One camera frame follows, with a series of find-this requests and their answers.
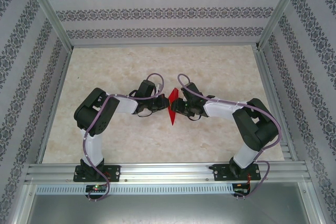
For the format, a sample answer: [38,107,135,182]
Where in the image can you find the red paper sheet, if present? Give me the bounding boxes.
[167,87,180,126]

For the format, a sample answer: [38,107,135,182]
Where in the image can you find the small black controller board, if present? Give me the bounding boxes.
[233,183,251,192]
[86,185,107,193]

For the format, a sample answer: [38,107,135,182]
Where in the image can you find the short aluminium cross rail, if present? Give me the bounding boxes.
[68,40,260,49]

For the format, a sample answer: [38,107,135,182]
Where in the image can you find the long aluminium mounting rail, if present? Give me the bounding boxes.
[25,163,312,183]

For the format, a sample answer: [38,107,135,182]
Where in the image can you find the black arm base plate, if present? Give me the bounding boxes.
[214,163,260,182]
[74,165,121,183]

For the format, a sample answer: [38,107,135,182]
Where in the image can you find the aluminium side rail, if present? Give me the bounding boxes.
[26,47,74,164]
[253,45,300,163]

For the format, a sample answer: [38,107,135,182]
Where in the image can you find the slotted grey cable duct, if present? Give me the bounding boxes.
[35,183,253,195]

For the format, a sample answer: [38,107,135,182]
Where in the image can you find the aluminium frame post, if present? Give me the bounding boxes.
[256,0,307,50]
[22,0,74,50]

